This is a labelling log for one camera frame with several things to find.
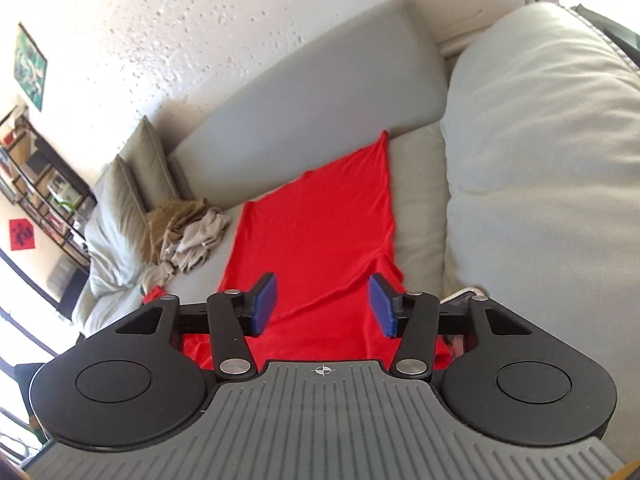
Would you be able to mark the brown crumpled garment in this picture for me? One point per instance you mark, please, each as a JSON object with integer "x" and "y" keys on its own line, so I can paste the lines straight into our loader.
{"x": 164, "y": 225}

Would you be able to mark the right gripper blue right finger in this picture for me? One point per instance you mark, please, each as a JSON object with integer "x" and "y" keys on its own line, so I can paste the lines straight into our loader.
{"x": 410, "y": 317}

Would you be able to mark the sage throw pillow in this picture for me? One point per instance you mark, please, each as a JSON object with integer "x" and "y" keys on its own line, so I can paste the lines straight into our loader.
{"x": 145, "y": 157}
{"x": 116, "y": 232}

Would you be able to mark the red square wall decoration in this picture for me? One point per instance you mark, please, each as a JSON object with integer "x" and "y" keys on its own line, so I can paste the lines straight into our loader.
{"x": 22, "y": 235}

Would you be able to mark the smartphone with beige case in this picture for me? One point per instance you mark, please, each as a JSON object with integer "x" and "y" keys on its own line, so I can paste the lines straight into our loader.
{"x": 455, "y": 324}

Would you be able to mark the rear sage throw pillow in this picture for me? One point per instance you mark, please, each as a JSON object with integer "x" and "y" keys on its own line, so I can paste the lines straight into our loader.
{"x": 145, "y": 157}

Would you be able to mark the green framed wall picture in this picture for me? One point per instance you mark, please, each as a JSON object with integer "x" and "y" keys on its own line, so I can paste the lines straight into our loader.
{"x": 30, "y": 67}

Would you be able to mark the dark wooden bookshelf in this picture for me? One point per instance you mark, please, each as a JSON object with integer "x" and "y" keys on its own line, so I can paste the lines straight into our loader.
{"x": 36, "y": 178}

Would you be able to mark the beige crumpled garment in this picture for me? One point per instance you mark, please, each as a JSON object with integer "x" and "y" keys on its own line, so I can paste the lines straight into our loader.
{"x": 193, "y": 249}

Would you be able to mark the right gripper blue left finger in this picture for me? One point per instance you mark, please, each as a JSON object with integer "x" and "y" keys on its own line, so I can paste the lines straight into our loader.
{"x": 235, "y": 315}

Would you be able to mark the red long-sleeve shirt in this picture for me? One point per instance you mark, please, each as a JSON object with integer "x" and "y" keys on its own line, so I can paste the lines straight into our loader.
{"x": 381, "y": 209}

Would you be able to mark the front sage throw pillow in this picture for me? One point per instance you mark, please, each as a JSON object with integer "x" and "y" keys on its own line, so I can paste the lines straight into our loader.
{"x": 116, "y": 232}

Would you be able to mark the grey-green sofa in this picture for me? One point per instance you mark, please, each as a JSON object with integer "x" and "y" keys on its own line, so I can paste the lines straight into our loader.
{"x": 516, "y": 172}

